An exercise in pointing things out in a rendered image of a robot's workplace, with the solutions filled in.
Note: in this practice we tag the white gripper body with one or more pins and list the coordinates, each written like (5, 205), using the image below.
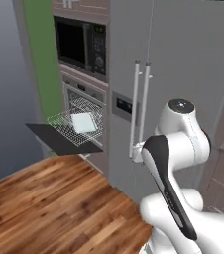
(137, 154)

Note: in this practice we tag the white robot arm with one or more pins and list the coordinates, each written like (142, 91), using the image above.
(183, 145)

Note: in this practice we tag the white square cake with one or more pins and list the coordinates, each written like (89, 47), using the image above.
(83, 122)

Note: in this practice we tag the dark oven door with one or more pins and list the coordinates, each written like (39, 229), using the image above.
(59, 140)

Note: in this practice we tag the silver built-in oven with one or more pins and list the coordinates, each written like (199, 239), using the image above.
(84, 89)

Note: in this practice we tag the black microwave oven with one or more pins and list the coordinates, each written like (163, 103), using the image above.
(81, 46)

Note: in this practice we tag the beige drawer front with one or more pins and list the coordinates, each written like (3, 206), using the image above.
(97, 160)

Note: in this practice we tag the grey fridge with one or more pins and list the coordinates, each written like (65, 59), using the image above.
(190, 53)

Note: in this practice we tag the green cabinet side panel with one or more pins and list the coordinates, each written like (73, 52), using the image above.
(43, 66)

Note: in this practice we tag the beige wall cupboard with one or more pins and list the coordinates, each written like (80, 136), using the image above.
(84, 7)

